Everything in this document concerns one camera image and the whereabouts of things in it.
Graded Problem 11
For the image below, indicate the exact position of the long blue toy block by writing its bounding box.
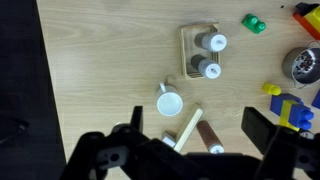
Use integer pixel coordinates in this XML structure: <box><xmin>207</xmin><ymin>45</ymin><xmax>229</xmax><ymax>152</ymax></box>
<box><xmin>311</xmin><ymin>89</ymin><xmax>320</xmax><ymax>109</ymax></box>

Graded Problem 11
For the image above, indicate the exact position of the blue and yellow block stack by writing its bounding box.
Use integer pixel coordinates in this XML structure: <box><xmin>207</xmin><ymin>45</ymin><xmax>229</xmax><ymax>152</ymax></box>
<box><xmin>270</xmin><ymin>93</ymin><xmax>314</xmax><ymax>131</ymax></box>

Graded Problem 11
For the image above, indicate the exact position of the yellow toy block on red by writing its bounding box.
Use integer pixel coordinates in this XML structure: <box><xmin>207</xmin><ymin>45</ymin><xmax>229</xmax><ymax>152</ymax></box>
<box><xmin>304</xmin><ymin>6</ymin><xmax>320</xmax><ymax>32</ymax></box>

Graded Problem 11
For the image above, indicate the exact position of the dark sauce bottle near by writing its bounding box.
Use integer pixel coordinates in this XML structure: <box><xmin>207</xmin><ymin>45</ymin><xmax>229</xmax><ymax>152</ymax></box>
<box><xmin>191</xmin><ymin>55</ymin><xmax>222</xmax><ymax>79</ymax></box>

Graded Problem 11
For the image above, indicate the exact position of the dark sauce bottle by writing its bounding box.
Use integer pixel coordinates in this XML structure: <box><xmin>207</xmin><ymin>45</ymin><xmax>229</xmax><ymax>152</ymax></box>
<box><xmin>194</xmin><ymin>32</ymin><xmax>227</xmax><ymax>52</ymax></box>
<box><xmin>191</xmin><ymin>55</ymin><xmax>222</xmax><ymax>79</ymax></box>

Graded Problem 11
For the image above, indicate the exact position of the small yellow toy block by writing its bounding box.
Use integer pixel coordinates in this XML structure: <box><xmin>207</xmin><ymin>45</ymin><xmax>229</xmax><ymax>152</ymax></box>
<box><xmin>262</xmin><ymin>82</ymin><xmax>281</xmax><ymax>96</ymax></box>

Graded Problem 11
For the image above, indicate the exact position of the red sauce squeeze bottle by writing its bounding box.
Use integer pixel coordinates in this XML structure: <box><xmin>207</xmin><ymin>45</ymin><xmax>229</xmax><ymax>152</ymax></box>
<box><xmin>196</xmin><ymin>120</ymin><xmax>224</xmax><ymax>154</ymax></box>

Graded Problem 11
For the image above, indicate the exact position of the white power strip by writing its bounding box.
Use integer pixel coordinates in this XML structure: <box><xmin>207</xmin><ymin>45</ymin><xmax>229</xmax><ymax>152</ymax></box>
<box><xmin>174</xmin><ymin>104</ymin><xmax>203</xmax><ymax>152</ymax></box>

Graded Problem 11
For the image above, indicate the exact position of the white ceramic mug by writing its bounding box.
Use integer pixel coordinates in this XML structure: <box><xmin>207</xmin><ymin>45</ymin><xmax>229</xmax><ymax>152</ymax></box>
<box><xmin>156</xmin><ymin>82</ymin><xmax>183</xmax><ymax>116</ymax></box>

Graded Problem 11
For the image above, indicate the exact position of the metal pot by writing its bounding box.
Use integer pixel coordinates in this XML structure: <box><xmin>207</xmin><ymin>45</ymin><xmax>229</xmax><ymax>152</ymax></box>
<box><xmin>282</xmin><ymin>40</ymin><xmax>320</xmax><ymax>89</ymax></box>

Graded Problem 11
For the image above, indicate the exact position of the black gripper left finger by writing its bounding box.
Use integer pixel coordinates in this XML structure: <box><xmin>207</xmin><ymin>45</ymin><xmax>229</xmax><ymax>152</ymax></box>
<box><xmin>130</xmin><ymin>106</ymin><xmax>143</xmax><ymax>132</ymax></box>

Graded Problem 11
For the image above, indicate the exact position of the green toy block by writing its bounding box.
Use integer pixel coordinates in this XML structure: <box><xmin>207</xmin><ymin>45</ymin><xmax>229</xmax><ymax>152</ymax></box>
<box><xmin>242</xmin><ymin>14</ymin><xmax>266</xmax><ymax>34</ymax></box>

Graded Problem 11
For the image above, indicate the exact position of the wooden slatted tray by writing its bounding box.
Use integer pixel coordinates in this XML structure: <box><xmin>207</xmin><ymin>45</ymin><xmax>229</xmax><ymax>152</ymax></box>
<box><xmin>179</xmin><ymin>22</ymin><xmax>220</xmax><ymax>80</ymax></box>

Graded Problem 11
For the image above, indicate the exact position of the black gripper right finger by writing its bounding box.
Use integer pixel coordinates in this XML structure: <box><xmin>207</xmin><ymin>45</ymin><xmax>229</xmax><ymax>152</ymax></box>
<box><xmin>241</xmin><ymin>107</ymin><xmax>277</xmax><ymax>155</ymax></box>

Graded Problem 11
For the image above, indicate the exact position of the dark sauce bottle far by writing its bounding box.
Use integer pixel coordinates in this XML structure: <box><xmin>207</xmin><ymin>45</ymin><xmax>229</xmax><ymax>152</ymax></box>
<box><xmin>194</xmin><ymin>32</ymin><xmax>227</xmax><ymax>52</ymax></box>

